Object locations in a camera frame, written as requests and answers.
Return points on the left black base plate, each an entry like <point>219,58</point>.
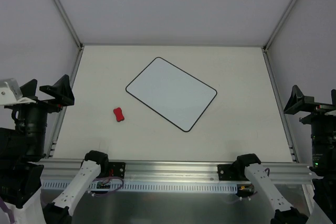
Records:
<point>116,169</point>

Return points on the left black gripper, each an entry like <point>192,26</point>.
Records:
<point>39,103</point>

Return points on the right aluminium frame post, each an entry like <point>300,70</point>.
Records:
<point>280,24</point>

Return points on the aluminium mounting rail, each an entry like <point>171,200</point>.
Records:
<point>185,172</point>

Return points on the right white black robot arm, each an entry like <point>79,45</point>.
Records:
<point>321,118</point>

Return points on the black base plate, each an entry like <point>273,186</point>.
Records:
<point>116,169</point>
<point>228,172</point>

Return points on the white whiteboard black frame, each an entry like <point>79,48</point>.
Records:
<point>172,93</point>

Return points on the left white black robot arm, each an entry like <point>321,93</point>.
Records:
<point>23,147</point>

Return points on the red whiteboard eraser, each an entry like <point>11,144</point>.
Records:
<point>118,114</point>

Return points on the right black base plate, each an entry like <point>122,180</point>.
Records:
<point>228,172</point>

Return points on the aluminium frame post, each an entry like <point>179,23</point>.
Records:
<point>63,14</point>
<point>280,24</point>

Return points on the left aluminium frame post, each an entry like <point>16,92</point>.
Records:
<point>63,14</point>

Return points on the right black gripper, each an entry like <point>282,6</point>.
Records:
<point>319,109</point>

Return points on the white slotted cable duct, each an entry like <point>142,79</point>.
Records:
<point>222,188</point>

